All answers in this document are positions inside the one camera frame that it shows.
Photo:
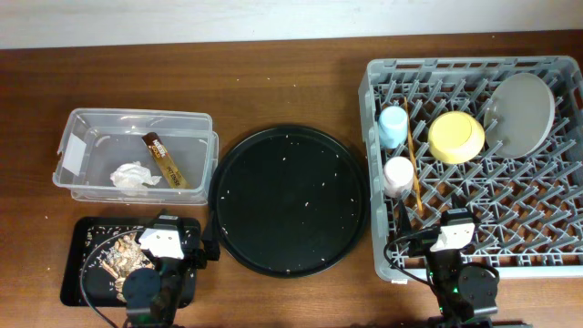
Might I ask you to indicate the gold snack wrapper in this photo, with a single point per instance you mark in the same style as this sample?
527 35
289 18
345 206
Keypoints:
165 162

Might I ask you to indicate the yellow bowl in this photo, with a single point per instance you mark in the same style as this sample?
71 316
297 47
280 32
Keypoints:
455 137

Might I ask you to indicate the white napkin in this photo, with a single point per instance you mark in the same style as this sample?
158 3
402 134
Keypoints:
133 176

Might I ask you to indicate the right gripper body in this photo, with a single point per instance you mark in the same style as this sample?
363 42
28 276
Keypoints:
424 243

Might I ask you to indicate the pink cup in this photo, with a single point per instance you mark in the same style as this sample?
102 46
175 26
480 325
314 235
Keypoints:
398 176

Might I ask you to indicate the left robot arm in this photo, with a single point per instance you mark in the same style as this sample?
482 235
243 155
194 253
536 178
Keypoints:
154 295

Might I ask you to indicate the round black serving tray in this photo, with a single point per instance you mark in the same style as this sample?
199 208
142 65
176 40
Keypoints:
289 201

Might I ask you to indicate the black rectangular tray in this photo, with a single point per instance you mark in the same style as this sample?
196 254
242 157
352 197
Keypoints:
88 233

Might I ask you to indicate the clear plastic bin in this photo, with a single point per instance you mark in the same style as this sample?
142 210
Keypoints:
97 141

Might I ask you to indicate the grey plate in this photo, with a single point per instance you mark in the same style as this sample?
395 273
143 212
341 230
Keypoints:
520 116

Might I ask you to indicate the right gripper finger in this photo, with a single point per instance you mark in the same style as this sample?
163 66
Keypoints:
404 223
459 206

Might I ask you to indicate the food scraps and rice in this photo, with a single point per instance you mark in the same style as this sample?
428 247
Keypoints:
117 258

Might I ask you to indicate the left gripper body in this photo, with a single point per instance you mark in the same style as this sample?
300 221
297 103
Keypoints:
192 258

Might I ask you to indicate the blue cup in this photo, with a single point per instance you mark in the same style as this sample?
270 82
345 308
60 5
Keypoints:
392 124

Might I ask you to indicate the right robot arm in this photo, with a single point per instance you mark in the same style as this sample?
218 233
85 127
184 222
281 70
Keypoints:
465 292

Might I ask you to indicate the grey dishwasher rack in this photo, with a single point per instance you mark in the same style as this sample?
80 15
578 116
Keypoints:
530 208

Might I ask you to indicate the wooden chopstick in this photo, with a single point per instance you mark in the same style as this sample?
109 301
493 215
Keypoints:
410 145

